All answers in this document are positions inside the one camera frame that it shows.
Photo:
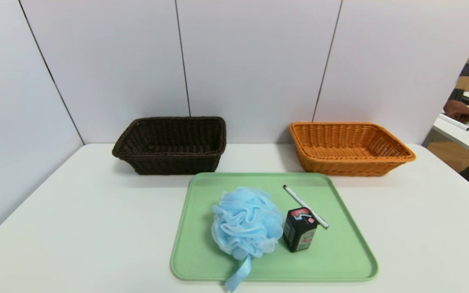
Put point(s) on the light blue mesh bath loofah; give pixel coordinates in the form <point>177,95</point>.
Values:
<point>244,221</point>

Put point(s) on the white pen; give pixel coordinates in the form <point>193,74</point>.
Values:
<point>299,198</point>

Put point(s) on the black chewing gum box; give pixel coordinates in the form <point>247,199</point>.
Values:
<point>297,234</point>

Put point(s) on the dark brown wicker basket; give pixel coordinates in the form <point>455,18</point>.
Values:
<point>177,162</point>

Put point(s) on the orange wicker basket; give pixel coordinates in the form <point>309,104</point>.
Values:
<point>340,165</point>

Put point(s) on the light green plastic tray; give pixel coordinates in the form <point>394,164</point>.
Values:
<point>332,256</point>

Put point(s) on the white marker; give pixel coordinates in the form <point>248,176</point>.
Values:
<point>454,122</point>

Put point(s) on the brown cloth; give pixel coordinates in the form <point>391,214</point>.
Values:
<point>458,110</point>

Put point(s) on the white background table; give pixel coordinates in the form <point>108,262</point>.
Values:
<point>468,140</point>

